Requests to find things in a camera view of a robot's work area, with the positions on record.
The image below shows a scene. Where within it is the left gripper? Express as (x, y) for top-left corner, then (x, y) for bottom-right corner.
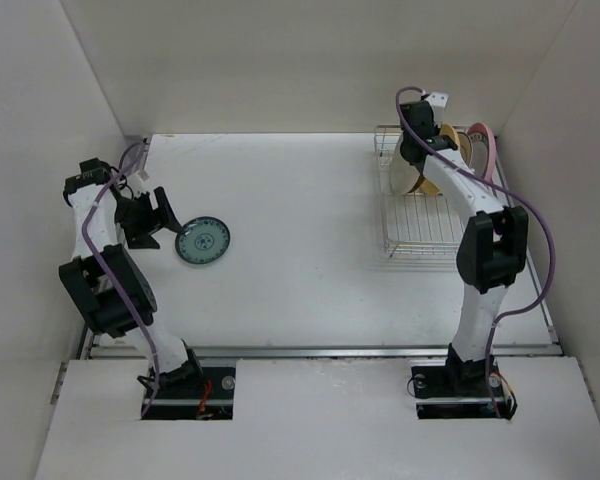
(114, 187), (183, 248)

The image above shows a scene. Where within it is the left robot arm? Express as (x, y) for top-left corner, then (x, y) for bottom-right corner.
(59, 158), (204, 397)

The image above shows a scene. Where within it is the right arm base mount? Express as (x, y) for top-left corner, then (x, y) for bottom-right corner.
(408, 361), (518, 420)

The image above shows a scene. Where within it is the white patterned plate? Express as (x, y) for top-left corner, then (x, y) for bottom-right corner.
(458, 131), (473, 167)

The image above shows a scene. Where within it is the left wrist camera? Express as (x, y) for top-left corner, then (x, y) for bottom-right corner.
(128, 170), (149, 196)

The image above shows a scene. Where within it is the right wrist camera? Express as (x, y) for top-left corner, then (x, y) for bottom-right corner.
(424, 92), (449, 109)

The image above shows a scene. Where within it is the blue floral plate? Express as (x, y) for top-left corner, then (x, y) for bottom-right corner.
(175, 216), (231, 266)

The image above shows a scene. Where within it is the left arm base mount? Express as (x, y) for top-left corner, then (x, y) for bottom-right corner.
(137, 366), (236, 421)

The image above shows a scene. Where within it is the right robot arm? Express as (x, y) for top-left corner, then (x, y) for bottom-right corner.
(396, 100), (528, 394)

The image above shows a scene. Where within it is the yellow wooden plate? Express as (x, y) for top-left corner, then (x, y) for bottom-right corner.
(420, 123), (460, 196)

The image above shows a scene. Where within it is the cream white plate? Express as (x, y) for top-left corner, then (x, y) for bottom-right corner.
(389, 137), (424, 196)

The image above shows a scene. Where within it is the pink rimmed plate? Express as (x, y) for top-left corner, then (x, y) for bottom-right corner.
(468, 122), (497, 182)

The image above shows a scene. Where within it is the front aluminium rail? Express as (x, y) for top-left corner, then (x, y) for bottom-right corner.
(82, 343), (564, 360)

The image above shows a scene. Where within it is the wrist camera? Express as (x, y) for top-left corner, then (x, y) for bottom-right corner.
(424, 92), (449, 109)
(128, 170), (149, 196)

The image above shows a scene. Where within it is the wire dish rack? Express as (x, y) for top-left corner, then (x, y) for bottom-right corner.
(374, 125), (501, 266)

